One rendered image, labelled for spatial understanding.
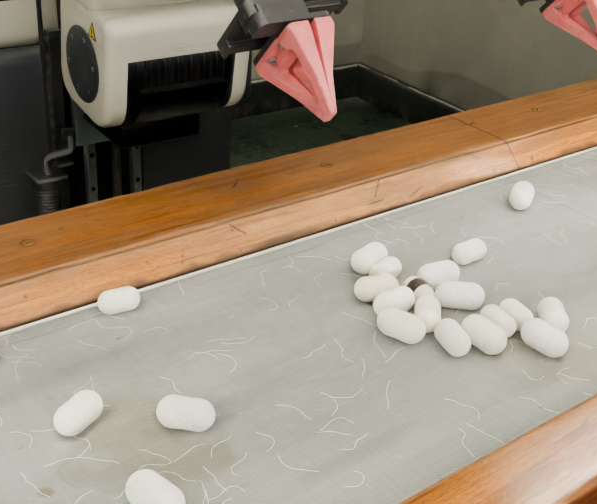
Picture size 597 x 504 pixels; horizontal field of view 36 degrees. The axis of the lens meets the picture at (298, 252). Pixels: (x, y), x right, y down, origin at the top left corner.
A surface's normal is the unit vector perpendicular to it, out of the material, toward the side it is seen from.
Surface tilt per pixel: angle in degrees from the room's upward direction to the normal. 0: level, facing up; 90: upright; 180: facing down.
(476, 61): 90
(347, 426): 0
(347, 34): 89
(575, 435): 0
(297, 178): 0
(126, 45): 98
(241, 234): 45
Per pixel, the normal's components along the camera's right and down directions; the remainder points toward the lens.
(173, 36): 0.56, 0.54
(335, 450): 0.06, -0.87
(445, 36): -0.82, 0.24
